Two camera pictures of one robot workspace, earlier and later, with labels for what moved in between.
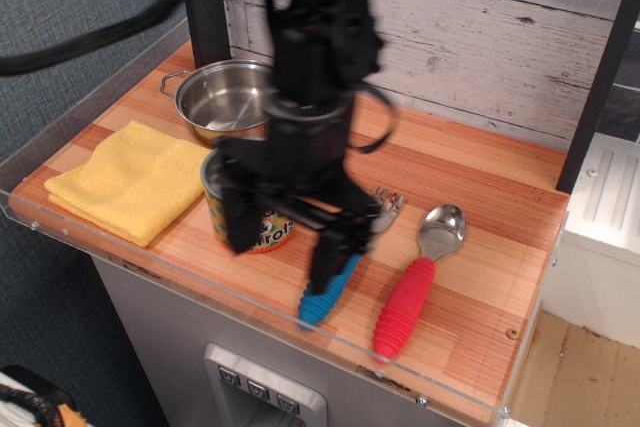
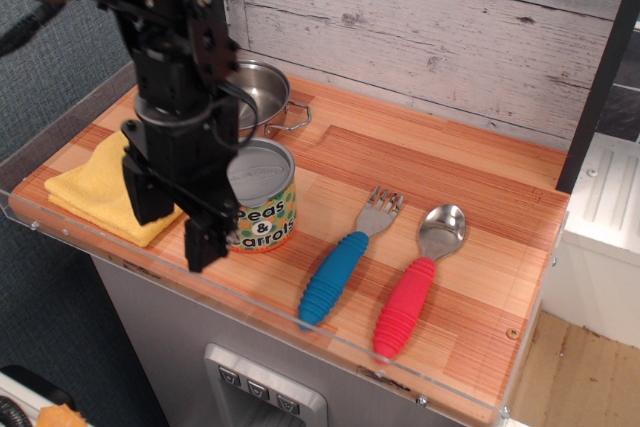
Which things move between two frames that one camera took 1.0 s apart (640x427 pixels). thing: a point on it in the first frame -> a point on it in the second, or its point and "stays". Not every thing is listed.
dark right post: (622, 18) stays
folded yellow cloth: (138, 182) stays
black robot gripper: (299, 165) -> (184, 155)
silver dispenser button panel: (248, 393) stays
